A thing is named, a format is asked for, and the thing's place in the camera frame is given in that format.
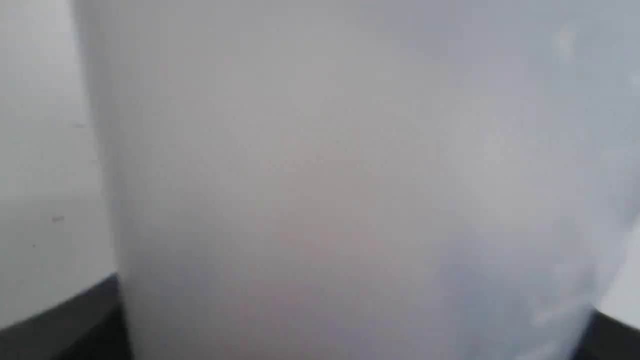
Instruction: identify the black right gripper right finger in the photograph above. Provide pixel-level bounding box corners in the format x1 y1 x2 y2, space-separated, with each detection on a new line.
574 311 640 360

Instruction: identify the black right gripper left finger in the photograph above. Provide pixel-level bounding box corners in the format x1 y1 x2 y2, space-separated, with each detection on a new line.
0 273 131 360

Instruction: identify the translucent squeeze bottle amber liquid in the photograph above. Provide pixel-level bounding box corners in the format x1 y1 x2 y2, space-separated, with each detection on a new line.
71 0 639 360

